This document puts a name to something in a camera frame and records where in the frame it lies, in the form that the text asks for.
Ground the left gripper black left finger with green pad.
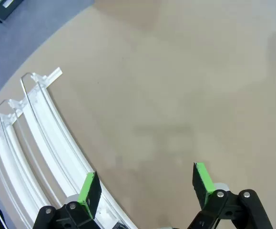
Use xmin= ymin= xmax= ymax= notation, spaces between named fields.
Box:
xmin=32 ymin=170 xmax=102 ymax=229

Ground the white wire can dispenser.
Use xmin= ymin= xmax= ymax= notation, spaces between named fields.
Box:
xmin=0 ymin=67 xmax=138 ymax=229

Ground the dark equipment case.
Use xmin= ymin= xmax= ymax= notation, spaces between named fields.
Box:
xmin=0 ymin=0 xmax=24 ymax=21

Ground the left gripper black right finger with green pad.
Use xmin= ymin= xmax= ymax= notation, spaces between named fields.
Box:
xmin=186 ymin=162 xmax=274 ymax=229

